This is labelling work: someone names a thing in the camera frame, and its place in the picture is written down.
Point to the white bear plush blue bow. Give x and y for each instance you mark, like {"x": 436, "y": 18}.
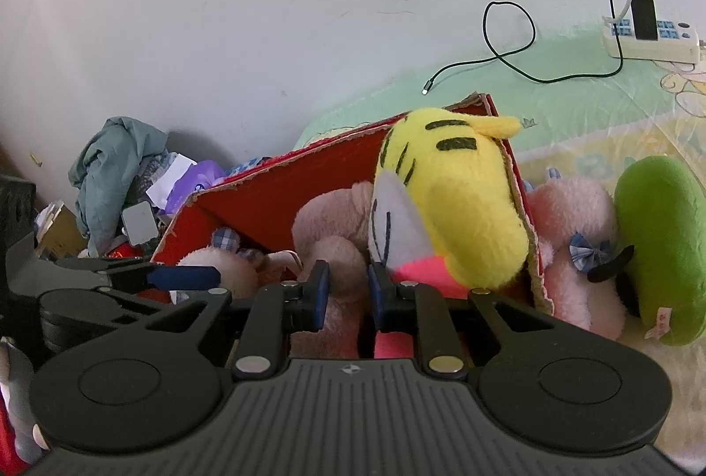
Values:
{"x": 573, "y": 217}

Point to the white paper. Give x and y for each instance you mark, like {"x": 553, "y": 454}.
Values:
{"x": 162, "y": 186}

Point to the blue printed packet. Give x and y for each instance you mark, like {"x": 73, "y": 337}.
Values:
{"x": 248, "y": 166}

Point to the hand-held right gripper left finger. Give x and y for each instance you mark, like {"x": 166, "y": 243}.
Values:
{"x": 320, "y": 295}

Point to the mauve bear plush toy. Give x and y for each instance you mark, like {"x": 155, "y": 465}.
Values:
{"x": 331, "y": 233}

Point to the red cardboard box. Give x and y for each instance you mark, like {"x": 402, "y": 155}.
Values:
{"x": 287, "y": 195}

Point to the cream plush plaid bow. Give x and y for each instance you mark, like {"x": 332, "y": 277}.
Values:
{"x": 231, "y": 269}

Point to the yellow tiger plush toy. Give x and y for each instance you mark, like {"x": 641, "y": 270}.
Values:
{"x": 458, "y": 189}

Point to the green plush toy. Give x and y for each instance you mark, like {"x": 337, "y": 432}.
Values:
{"x": 662, "y": 233}

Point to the white power strip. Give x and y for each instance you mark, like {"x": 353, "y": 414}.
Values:
{"x": 678, "y": 47}

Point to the small grey device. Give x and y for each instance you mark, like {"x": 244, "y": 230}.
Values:
{"x": 139, "y": 223}

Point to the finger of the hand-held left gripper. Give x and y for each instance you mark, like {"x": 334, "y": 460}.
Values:
{"x": 182, "y": 277}

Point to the black charger adapter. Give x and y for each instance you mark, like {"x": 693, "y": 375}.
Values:
{"x": 645, "y": 18}

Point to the grey-green cloth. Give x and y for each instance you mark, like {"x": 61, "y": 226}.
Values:
{"x": 105, "y": 167}

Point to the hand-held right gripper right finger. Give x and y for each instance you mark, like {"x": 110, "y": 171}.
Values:
{"x": 378, "y": 295}

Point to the brown cardboard box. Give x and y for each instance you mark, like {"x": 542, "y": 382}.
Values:
{"x": 58, "y": 230}

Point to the purple plastic bag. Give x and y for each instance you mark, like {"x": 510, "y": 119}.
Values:
{"x": 193, "y": 178}

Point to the black crate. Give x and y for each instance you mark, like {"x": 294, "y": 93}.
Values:
{"x": 16, "y": 203}

